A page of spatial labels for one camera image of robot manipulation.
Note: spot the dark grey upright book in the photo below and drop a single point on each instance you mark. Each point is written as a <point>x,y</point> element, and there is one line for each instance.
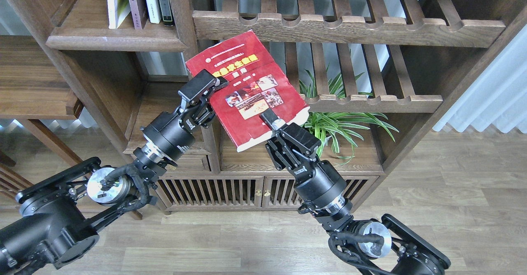
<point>166,12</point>

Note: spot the white upright book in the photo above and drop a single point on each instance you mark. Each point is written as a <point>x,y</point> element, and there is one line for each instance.
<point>154,11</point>

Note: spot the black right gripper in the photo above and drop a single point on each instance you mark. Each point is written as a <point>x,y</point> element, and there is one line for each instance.
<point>317,183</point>

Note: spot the yellow green book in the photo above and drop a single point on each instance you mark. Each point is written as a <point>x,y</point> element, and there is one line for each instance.
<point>117,11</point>

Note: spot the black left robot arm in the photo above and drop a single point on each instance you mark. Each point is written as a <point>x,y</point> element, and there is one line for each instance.
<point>62,216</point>

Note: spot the red book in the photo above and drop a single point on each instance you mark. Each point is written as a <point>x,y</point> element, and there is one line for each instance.
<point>255,83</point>

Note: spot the wooden side table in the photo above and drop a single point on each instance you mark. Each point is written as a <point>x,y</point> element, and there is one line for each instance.
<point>32,91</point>

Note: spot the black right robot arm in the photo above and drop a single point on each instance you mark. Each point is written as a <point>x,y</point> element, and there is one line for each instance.
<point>359,242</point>

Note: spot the dark wooden bookshelf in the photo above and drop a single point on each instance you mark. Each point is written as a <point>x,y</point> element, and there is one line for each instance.
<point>410,59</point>

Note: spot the white curtain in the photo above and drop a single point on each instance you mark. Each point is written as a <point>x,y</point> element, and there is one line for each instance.
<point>498,97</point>

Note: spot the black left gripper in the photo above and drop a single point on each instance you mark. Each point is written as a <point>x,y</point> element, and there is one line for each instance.
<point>169,136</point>

